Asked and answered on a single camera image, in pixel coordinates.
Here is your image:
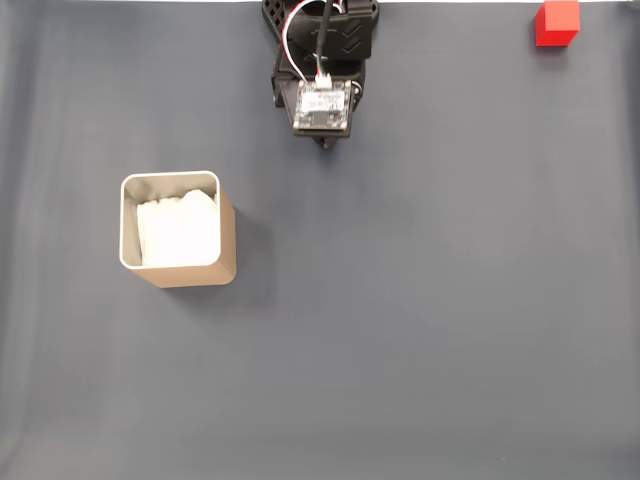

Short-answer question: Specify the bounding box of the red cube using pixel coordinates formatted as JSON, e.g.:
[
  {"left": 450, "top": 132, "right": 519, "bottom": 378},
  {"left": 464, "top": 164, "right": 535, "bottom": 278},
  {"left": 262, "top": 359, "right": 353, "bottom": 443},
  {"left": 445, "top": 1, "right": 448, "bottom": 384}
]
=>
[{"left": 534, "top": 0, "right": 582, "bottom": 48}]

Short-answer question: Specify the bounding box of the tan square open box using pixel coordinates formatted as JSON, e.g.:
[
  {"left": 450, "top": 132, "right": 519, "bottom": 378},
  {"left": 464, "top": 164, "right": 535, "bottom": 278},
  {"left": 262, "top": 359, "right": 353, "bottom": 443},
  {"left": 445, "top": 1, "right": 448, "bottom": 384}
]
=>
[{"left": 118, "top": 170, "right": 238, "bottom": 290}]

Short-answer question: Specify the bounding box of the white crumpled tissue paper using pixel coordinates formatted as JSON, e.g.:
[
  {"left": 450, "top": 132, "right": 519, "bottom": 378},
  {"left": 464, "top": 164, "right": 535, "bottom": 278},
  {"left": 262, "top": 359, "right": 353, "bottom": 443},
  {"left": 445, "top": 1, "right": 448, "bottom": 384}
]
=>
[{"left": 135, "top": 188, "right": 220, "bottom": 267}]

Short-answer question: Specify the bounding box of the bare camera circuit board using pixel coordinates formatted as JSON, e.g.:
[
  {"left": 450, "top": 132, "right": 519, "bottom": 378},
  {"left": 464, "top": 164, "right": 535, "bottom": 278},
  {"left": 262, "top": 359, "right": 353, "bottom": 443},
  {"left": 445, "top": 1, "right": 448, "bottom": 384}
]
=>
[{"left": 292, "top": 78, "right": 354, "bottom": 137}]

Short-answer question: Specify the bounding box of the white and red wire bundle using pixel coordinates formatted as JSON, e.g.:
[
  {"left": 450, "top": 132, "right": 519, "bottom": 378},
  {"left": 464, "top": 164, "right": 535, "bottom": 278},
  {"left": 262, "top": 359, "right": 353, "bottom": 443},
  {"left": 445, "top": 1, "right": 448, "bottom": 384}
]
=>
[{"left": 280, "top": 0, "right": 347, "bottom": 81}]

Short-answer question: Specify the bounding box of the black camera cable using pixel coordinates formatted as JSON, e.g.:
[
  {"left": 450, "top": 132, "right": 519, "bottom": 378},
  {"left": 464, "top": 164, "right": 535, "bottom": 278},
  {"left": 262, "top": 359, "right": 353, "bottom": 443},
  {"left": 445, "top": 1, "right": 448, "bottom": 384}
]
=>
[{"left": 313, "top": 0, "right": 335, "bottom": 90}]

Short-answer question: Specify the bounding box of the silver metal table frame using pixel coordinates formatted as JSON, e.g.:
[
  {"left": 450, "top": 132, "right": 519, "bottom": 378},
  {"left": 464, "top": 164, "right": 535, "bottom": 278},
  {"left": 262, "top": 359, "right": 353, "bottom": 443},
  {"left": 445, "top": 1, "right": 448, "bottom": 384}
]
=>
[{"left": 0, "top": 0, "right": 640, "bottom": 5}]

